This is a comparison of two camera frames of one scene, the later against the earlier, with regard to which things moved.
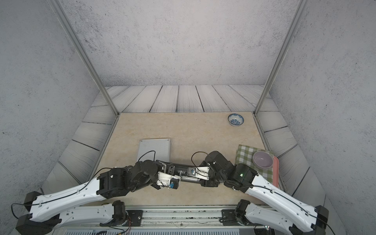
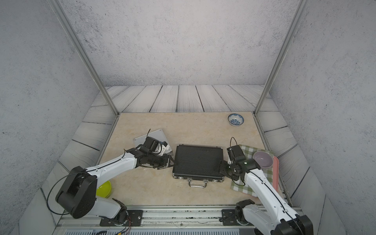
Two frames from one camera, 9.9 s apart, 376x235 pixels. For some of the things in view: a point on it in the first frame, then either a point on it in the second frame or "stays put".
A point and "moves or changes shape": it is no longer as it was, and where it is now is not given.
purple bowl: x=262 y=160 stays put
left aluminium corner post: x=59 y=9 stays put
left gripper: x=163 y=173 to x=166 y=163
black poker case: x=176 y=168 moves or changes shape
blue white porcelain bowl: x=235 y=120 stays put
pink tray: x=275 y=171 stays put
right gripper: x=204 y=179 to x=222 y=166
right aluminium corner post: x=282 y=55 stays put
